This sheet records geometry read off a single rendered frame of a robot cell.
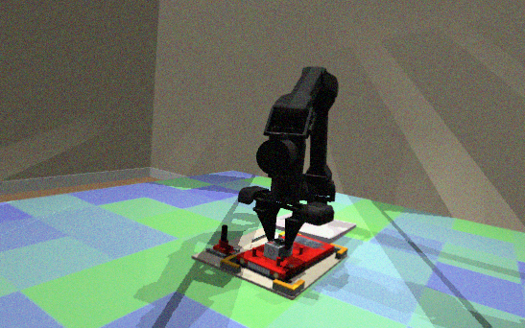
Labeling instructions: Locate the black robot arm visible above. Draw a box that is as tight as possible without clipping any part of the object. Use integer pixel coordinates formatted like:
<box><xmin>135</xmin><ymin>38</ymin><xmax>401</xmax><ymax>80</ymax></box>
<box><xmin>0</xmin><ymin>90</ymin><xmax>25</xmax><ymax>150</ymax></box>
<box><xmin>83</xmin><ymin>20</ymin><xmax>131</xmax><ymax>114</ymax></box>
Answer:
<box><xmin>256</xmin><ymin>66</ymin><xmax>339</xmax><ymax>204</ymax></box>

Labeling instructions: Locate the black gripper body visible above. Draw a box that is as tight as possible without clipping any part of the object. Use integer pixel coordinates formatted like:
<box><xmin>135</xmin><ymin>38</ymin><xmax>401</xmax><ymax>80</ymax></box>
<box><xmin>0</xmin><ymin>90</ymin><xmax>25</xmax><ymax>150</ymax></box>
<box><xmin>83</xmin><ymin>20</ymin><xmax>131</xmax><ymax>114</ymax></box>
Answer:
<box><xmin>238</xmin><ymin>170</ymin><xmax>335</xmax><ymax>226</ymax></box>

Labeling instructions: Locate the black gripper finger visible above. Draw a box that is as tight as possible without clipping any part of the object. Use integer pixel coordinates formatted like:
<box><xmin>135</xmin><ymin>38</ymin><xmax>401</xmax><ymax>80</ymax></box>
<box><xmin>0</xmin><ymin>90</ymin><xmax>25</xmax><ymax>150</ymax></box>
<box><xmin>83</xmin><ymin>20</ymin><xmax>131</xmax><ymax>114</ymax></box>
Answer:
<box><xmin>284</xmin><ymin>217</ymin><xmax>305</xmax><ymax>250</ymax></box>
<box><xmin>252</xmin><ymin>207</ymin><xmax>280</xmax><ymax>242</ymax></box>

